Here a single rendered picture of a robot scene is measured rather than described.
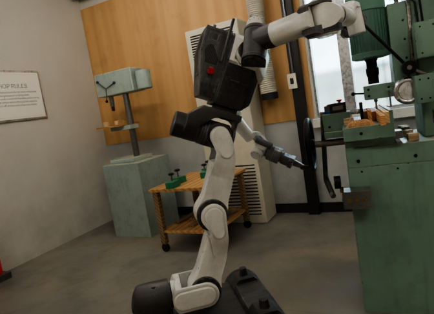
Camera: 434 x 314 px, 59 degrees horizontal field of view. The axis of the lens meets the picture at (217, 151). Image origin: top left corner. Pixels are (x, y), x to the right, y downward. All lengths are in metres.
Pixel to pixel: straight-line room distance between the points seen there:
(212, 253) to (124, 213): 2.14
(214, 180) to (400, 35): 1.07
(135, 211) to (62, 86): 1.55
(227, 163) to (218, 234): 0.31
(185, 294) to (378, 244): 0.91
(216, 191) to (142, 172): 1.95
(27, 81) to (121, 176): 1.25
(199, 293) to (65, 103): 2.99
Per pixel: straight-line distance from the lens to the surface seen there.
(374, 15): 2.00
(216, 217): 1.68
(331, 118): 2.02
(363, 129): 1.79
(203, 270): 1.79
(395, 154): 1.87
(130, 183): 3.66
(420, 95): 1.87
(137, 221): 3.73
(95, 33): 4.65
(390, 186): 1.89
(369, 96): 2.02
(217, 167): 1.67
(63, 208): 4.18
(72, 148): 4.30
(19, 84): 4.00
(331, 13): 1.44
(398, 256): 2.00
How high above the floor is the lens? 1.08
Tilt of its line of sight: 6 degrees down
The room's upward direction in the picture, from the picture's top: 9 degrees counter-clockwise
